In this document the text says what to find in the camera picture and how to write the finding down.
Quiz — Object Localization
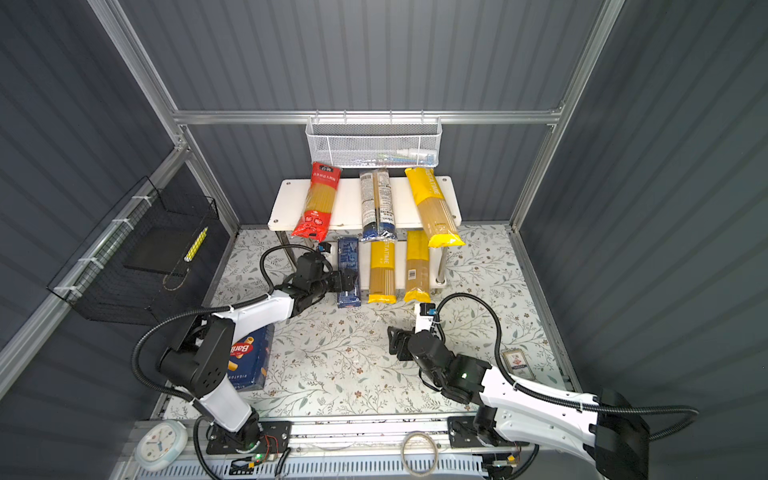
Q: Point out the clear blue spaghetti pack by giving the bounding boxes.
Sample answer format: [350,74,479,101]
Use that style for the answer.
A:
[360,169,397,242]

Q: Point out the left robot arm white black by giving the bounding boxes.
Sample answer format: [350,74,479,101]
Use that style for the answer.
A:
[157,248,359,451]

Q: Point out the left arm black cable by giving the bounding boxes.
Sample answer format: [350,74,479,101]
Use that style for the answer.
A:
[130,242,319,400]

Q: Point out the white two-tier shelf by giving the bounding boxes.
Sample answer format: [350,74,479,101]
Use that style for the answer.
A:
[268,176,462,290]

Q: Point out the dark blue pasta box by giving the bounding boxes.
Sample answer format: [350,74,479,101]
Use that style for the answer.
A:
[228,325,274,391]

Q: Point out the white round clock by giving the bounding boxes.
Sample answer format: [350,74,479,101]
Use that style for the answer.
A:
[134,420,189,472]

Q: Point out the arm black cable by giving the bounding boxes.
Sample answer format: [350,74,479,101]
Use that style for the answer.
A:
[130,242,319,400]
[434,292,701,442]

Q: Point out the small white card box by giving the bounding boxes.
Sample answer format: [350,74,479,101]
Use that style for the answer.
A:
[501,349,536,381]

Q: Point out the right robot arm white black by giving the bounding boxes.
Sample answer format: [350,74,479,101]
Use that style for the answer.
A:
[387,326,650,479]

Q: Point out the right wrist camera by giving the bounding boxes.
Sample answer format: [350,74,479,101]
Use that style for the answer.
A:
[414,302,437,333]

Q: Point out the red spaghetti pack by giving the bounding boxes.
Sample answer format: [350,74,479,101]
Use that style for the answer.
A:
[292,162,342,242]

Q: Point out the tubes in white basket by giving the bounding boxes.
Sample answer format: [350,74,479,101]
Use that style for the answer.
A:
[347,149,439,168]

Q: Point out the blue spaghetti box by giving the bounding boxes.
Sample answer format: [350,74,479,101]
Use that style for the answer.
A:
[337,237,362,308]

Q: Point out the yellow Pastatime spaghetti pack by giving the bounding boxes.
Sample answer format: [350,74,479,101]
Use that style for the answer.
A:
[368,241,396,304]

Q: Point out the black wire basket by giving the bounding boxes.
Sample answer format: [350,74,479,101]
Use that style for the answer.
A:
[48,179,225,326]

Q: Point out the yellow green striped tool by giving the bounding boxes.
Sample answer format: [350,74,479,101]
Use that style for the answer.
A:
[183,227,208,263]

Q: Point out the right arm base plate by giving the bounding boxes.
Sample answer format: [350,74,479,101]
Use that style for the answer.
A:
[447,416,529,449]

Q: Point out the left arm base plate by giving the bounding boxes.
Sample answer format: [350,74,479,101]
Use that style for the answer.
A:
[205,421,293,455]

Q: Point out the white wire mesh basket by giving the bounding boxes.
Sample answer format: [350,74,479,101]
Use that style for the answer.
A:
[305,119,443,169]

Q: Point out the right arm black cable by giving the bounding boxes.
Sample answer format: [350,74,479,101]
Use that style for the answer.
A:
[434,292,701,442]

